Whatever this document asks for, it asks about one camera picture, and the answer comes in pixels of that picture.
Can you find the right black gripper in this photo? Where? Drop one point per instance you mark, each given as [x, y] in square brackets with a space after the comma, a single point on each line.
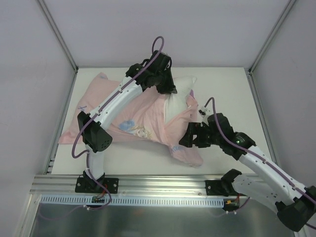
[195, 136]

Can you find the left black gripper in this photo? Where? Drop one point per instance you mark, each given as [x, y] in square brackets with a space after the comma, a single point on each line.
[167, 80]

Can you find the white pillow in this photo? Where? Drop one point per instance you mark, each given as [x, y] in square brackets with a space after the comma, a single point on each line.
[176, 103]

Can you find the purple Elsa pillowcase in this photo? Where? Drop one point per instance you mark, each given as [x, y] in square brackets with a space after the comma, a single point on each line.
[192, 93]

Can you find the pink Journey pillow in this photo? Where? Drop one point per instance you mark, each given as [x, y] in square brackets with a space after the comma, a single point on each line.
[142, 119]

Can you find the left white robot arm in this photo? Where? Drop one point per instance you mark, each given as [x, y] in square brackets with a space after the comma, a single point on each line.
[93, 126]

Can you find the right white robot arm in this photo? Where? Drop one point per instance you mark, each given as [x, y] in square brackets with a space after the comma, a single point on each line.
[292, 201]

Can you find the aluminium mounting rail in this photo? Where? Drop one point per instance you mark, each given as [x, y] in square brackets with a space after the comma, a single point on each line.
[186, 186]

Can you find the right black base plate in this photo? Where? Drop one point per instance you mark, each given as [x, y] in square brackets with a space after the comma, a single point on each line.
[219, 188]

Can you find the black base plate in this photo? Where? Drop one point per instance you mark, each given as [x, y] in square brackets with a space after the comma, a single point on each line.
[219, 188]
[85, 184]

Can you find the left aluminium frame post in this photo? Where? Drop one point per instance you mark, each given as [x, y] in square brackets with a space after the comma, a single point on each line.
[52, 24]

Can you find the aluminium frame post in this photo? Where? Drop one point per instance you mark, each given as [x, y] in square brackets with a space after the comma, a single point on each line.
[272, 34]
[52, 24]

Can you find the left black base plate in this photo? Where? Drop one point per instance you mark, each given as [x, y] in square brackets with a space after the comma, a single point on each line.
[85, 184]

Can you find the right aluminium frame post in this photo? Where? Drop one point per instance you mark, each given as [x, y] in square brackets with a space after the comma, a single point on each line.
[272, 34]

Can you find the white slotted cable duct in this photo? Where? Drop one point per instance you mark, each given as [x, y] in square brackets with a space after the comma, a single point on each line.
[134, 201]

